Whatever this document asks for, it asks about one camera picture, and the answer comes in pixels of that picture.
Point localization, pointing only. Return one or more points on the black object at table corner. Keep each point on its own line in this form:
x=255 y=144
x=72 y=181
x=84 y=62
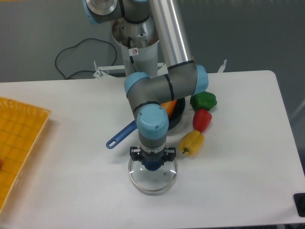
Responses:
x=299 y=199

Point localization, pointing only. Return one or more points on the green bell pepper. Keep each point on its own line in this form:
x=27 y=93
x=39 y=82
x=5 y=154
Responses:
x=204 y=100

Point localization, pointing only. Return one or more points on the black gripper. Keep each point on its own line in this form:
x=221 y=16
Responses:
x=141 y=155

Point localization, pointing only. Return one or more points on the yellow bell pepper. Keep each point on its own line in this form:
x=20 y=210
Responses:
x=191 y=142

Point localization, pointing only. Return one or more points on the yellow woven basket tray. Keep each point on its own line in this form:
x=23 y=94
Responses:
x=21 y=125

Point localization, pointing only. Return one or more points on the red bell pepper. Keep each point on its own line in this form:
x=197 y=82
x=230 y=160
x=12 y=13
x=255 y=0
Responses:
x=201 y=120

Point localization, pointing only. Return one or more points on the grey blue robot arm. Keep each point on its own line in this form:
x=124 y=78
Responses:
x=158 y=64

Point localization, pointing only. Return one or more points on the orange baguette bread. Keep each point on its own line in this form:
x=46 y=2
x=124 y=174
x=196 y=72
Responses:
x=169 y=107

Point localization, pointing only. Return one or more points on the glass pot lid blue knob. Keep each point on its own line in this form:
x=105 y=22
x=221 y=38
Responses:
x=153 y=182

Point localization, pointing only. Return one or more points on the dark blue saucepan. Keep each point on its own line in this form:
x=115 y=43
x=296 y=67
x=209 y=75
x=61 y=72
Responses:
x=174 y=120

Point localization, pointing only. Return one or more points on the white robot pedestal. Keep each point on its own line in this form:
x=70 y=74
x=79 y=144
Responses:
x=139 y=45

